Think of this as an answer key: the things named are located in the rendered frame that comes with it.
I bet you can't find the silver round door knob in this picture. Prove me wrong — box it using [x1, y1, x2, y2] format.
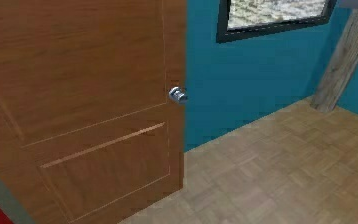
[168, 86, 189, 105]

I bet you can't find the brown wooden room door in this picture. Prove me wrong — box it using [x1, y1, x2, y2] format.
[0, 0, 188, 224]

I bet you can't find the grey wooden table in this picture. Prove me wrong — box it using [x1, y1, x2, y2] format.
[310, 0, 358, 114]

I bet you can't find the black framed wall picture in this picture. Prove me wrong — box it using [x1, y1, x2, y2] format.
[215, 0, 338, 44]

